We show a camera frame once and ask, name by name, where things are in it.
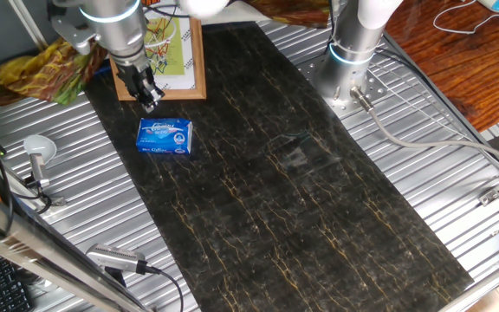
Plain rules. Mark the blue tissue pack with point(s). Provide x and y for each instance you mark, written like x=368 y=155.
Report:
x=165 y=136

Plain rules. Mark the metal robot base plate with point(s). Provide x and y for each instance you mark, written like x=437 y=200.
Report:
x=319 y=82

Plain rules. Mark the crumpled yellow green wrapper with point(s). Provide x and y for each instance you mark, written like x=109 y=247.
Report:
x=46 y=73

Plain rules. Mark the brown wooden table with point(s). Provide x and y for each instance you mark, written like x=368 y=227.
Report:
x=470 y=73

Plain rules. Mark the white plastic ladle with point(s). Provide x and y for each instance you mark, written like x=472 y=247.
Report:
x=41 y=147

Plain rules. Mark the metal clamp bracket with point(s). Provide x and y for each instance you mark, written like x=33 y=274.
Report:
x=56 y=201

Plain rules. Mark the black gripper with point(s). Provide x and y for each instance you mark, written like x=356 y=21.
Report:
x=136 y=78

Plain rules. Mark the aluminium frame bar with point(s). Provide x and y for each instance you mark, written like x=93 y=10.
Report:
x=37 y=251

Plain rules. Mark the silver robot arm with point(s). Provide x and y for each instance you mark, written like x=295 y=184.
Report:
x=115 y=26

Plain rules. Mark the white toy basketball hoop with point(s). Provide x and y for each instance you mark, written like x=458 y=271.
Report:
x=167 y=47

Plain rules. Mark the dark marble pattern mat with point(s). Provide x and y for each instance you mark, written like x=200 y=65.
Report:
x=275 y=195

